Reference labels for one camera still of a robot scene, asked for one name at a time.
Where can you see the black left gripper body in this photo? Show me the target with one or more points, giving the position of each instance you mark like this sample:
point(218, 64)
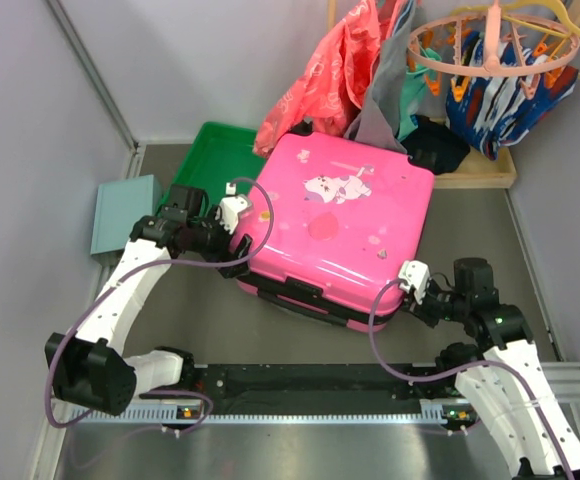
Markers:
point(211, 239)

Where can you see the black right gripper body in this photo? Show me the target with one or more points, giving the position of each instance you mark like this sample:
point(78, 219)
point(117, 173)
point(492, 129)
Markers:
point(437, 303)

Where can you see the pink hard-shell suitcase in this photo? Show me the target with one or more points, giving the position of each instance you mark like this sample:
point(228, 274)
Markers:
point(335, 221)

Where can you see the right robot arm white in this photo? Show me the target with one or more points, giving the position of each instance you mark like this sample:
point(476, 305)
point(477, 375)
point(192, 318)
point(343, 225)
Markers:
point(499, 373)

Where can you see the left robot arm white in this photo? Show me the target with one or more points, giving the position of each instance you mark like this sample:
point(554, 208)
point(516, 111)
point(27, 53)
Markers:
point(87, 365)

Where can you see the green plastic tray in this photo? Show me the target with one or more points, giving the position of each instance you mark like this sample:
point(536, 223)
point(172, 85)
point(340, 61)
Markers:
point(219, 153)

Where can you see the light blue metal box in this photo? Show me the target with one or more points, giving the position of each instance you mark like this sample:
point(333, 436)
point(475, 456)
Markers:
point(119, 205)

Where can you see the dark navy folded garment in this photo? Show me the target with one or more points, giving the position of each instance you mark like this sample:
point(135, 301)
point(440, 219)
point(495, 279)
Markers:
point(434, 147)

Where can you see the coral pink patterned garment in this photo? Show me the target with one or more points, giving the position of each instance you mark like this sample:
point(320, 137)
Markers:
point(332, 89)

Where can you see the grey hanging garment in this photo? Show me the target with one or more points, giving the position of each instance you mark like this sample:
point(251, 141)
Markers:
point(378, 123)

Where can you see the blue white patterned garment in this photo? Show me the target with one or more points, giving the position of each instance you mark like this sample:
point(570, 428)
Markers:
point(498, 112)

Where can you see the teal green garment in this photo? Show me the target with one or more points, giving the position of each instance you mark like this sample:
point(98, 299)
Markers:
point(412, 93)

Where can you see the pink round clip hanger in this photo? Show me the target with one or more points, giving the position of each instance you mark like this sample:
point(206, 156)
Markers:
point(502, 53)

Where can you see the yellow clothes hanger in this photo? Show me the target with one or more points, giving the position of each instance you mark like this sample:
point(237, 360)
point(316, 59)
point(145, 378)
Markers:
point(566, 17)

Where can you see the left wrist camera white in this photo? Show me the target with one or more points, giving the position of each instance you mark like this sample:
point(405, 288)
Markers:
point(232, 208)

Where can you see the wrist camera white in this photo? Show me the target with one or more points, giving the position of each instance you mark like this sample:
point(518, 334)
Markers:
point(232, 208)
point(413, 279)

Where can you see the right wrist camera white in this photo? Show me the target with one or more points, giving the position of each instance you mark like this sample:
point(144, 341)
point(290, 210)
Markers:
point(413, 279)

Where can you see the slotted grey cable duct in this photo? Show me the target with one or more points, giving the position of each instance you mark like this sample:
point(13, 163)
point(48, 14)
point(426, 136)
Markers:
point(188, 411)

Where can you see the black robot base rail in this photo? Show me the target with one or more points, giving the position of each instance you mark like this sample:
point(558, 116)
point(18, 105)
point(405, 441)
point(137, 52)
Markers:
point(332, 387)

